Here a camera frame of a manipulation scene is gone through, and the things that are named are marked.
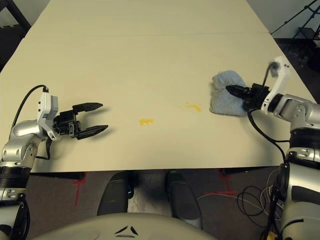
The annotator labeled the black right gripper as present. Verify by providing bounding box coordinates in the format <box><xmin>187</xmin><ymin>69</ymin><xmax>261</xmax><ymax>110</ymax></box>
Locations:
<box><xmin>225</xmin><ymin>83</ymin><xmax>272</xmax><ymax>110</ymax></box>

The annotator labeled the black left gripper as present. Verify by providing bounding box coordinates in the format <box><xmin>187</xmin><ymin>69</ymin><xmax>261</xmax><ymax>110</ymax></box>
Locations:
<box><xmin>52</xmin><ymin>101</ymin><xmax>110</xmax><ymax>141</ymax></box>

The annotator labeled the light blue rag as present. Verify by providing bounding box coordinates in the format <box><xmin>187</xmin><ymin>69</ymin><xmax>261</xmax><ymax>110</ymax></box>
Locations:
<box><xmin>208</xmin><ymin>70</ymin><xmax>248</xmax><ymax>117</ymax></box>

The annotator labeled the splattered yellow liquid spill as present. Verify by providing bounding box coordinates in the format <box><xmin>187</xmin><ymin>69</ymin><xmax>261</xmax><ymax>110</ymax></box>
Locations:
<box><xmin>177</xmin><ymin>101</ymin><xmax>202</xmax><ymax>112</ymax></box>

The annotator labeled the black table foot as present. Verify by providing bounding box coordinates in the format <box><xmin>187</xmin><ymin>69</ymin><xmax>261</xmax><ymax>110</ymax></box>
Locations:
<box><xmin>31</xmin><ymin>172</ymin><xmax>85</xmax><ymax>181</ymax></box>
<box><xmin>221</xmin><ymin>167</ymin><xmax>273</xmax><ymax>176</ymax></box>

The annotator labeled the red tape cross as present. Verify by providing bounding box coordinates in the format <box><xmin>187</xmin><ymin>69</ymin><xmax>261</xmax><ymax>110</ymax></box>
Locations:
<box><xmin>203</xmin><ymin>169</ymin><xmax>238</xmax><ymax>199</ymax></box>
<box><xmin>73</xmin><ymin>172</ymin><xmax>87</xmax><ymax>207</ymax></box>

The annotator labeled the black left robot leg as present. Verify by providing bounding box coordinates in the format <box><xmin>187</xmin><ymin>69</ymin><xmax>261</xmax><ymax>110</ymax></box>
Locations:
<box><xmin>96</xmin><ymin>172</ymin><xmax>135</xmax><ymax>216</ymax></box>

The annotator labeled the black robot leg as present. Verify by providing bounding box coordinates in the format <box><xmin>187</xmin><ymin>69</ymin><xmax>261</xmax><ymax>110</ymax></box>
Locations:
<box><xmin>165</xmin><ymin>171</ymin><xmax>203</xmax><ymax>230</ymax></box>
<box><xmin>96</xmin><ymin>172</ymin><xmax>135</xmax><ymax>216</ymax></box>

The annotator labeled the black tripod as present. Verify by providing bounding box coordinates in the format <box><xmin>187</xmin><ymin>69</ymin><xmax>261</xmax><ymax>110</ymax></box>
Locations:
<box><xmin>271</xmin><ymin>0</ymin><xmax>320</xmax><ymax>42</ymax></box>

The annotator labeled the grey robot torso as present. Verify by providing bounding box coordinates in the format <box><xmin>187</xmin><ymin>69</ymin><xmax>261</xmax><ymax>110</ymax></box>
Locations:
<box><xmin>31</xmin><ymin>212</ymin><xmax>208</xmax><ymax>240</ymax></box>

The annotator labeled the black foam floor mat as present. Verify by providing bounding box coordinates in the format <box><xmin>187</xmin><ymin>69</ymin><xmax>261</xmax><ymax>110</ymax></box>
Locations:
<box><xmin>0</xmin><ymin>24</ymin><xmax>26</xmax><ymax>73</ymax></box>

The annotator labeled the black right robot leg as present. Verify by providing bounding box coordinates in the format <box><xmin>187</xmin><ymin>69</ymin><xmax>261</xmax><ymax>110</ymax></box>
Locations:
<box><xmin>165</xmin><ymin>171</ymin><xmax>203</xmax><ymax>230</ymax></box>

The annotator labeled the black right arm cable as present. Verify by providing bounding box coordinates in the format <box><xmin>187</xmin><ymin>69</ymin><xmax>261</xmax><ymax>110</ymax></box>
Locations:
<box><xmin>247</xmin><ymin>62</ymin><xmax>288</xmax><ymax>240</ymax></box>

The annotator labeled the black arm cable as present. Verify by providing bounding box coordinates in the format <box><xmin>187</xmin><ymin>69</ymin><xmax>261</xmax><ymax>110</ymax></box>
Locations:
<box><xmin>247</xmin><ymin>62</ymin><xmax>288</xmax><ymax>240</ymax></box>
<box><xmin>11</xmin><ymin>84</ymin><xmax>52</xmax><ymax>161</ymax></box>

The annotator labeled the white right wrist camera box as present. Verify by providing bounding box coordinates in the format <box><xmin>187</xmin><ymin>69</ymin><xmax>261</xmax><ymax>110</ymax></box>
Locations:
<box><xmin>261</xmin><ymin>56</ymin><xmax>291</xmax><ymax>115</ymax></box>

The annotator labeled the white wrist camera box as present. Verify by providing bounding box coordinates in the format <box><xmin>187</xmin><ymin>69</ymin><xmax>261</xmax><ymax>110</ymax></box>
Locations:
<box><xmin>37</xmin><ymin>91</ymin><xmax>61</xmax><ymax>141</ymax></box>
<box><xmin>261</xmin><ymin>56</ymin><xmax>291</xmax><ymax>115</ymax></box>

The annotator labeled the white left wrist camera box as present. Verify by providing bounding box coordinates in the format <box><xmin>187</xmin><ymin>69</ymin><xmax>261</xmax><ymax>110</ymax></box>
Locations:
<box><xmin>37</xmin><ymin>91</ymin><xmax>61</xmax><ymax>141</ymax></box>

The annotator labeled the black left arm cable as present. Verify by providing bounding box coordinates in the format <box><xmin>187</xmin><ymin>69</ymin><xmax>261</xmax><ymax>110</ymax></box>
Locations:
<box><xmin>11</xmin><ymin>84</ymin><xmax>52</xmax><ymax>161</ymax></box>

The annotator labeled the thin white floor cable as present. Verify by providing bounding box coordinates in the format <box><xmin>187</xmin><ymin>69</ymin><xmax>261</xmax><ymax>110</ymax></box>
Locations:
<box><xmin>197</xmin><ymin>191</ymin><xmax>273</xmax><ymax>218</ymax></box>

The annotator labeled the looped black floor cable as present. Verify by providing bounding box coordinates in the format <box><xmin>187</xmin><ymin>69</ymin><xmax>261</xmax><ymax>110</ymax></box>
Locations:
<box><xmin>237</xmin><ymin>184</ymin><xmax>278</xmax><ymax>221</ymax></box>

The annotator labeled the black metal frame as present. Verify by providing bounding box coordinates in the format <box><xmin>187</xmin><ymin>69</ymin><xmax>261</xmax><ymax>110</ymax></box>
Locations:
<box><xmin>0</xmin><ymin>0</ymin><xmax>32</xmax><ymax>30</ymax></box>

